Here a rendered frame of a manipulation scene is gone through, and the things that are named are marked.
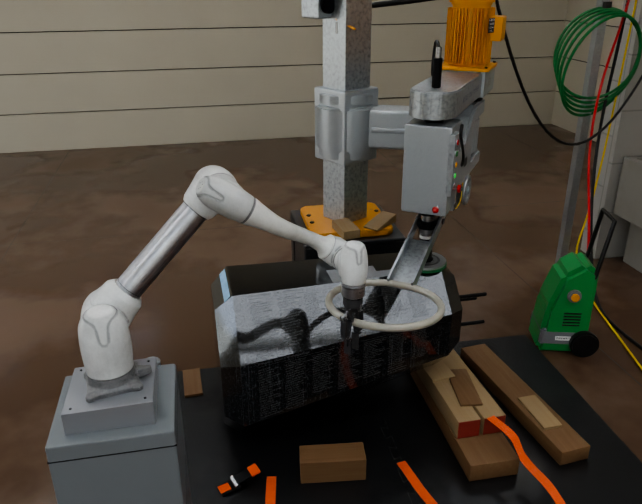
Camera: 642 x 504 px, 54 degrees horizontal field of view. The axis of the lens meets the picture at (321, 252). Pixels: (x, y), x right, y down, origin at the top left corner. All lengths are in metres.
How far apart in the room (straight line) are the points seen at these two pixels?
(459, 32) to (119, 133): 6.30
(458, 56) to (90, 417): 2.47
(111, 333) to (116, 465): 0.43
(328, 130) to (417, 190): 0.80
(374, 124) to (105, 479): 2.28
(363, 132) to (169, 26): 5.55
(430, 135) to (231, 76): 6.21
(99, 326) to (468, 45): 2.31
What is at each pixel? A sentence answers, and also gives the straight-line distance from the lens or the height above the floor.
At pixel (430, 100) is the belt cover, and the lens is 2.84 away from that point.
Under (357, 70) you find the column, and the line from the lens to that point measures 3.58.
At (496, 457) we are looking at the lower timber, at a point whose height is 0.11.
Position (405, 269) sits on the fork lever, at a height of 0.90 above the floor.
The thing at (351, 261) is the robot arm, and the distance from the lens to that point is 2.29.
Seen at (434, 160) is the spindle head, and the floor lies 1.37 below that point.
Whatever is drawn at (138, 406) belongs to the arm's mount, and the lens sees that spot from 2.17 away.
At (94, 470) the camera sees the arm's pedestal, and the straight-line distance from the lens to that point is 2.27.
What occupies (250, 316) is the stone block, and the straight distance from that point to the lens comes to 2.89.
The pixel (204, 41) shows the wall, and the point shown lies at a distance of 8.83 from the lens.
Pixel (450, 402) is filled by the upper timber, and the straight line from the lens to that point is 3.26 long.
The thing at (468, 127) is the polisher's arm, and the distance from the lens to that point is 3.35.
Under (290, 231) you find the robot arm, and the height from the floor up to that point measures 1.32.
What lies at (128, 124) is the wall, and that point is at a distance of 9.02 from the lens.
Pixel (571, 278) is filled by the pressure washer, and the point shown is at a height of 0.51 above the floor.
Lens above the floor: 2.15
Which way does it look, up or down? 24 degrees down
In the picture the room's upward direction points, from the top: straight up
